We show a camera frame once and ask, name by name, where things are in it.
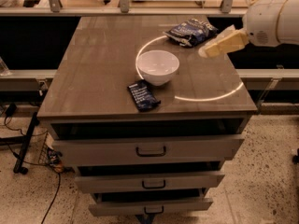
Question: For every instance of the white ceramic bowl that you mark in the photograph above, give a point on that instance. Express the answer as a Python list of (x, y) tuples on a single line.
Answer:
[(157, 67)]

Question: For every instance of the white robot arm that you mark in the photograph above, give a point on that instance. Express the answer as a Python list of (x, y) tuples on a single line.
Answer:
[(267, 23)]

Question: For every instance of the blue rxbar blueberry bar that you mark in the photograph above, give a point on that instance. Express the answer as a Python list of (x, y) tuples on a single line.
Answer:
[(143, 98)]

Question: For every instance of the blue chip bag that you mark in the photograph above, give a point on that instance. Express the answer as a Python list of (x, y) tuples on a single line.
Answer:
[(191, 33)]

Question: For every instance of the top grey drawer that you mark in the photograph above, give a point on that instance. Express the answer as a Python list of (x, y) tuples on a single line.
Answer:
[(154, 150)]

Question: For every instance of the grey drawer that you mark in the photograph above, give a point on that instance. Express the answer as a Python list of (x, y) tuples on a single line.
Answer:
[(154, 150), (151, 207), (148, 182)]

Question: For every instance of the grey drawer cabinet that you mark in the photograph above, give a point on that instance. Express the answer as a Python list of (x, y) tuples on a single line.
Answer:
[(88, 99)]

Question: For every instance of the middle grey drawer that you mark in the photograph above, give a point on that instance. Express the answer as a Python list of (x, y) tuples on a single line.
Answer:
[(148, 182)]

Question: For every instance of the grey metal railing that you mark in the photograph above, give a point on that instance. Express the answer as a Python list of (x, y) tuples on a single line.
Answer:
[(97, 7)]

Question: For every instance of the bottom grey drawer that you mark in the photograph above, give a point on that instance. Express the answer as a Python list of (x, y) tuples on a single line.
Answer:
[(151, 207)]

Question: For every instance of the black metal stand leg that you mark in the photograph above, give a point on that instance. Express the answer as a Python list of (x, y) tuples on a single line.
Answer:
[(18, 168)]

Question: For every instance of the wire basket with items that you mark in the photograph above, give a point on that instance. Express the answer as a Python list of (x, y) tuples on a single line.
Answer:
[(49, 156)]

